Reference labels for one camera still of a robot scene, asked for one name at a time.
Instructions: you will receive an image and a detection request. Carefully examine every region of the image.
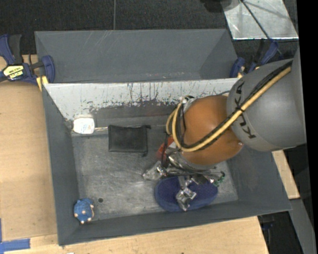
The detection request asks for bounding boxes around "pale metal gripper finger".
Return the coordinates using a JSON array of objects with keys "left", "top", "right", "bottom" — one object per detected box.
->
[
  {"left": 184, "top": 187, "right": 198, "bottom": 202},
  {"left": 175, "top": 191, "right": 192, "bottom": 212}
]

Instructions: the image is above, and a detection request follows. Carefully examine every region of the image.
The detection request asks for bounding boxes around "dark blue oval disc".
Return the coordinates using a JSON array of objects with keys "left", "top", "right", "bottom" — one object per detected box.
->
[{"left": 152, "top": 172, "right": 220, "bottom": 214}]

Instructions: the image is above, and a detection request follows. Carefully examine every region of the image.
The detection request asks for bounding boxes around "clear plastic bottle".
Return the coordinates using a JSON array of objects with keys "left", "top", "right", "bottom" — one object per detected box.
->
[{"left": 141, "top": 160, "right": 170, "bottom": 182}]

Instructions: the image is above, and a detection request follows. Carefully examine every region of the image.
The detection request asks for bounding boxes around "red small object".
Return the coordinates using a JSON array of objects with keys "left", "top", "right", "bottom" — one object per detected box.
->
[{"left": 155, "top": 140, "right": 176, "bottom": 161}]

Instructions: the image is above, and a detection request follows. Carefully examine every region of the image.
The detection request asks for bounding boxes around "grey metal bin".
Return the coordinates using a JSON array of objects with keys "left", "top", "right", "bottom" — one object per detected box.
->
[{"left": 33, "top": 12, "right": 294, "bottom": 247}]

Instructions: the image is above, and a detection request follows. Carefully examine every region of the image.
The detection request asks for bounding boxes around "black flat pouch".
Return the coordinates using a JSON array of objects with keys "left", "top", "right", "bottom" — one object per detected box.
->
[{"left": 106, "top": 121, "right": 154, "bottom": 161}]

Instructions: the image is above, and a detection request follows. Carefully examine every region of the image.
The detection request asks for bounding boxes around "blue toy animal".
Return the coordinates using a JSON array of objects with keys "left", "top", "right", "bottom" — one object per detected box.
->
[{"left": 72, "top": 197, "right": 97, "bottom": 226}]

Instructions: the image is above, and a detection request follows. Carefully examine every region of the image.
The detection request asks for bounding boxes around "white printed packet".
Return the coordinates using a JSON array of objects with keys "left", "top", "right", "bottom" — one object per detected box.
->
[{"left": 70, "top": 114, "right": 97, "bottom": 137}]

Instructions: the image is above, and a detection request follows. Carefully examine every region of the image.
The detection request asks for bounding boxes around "brown cardboard board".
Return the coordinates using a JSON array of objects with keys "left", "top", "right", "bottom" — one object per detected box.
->
[{"left": 0, "top": 52, "right": 59, "bottom": 242}]

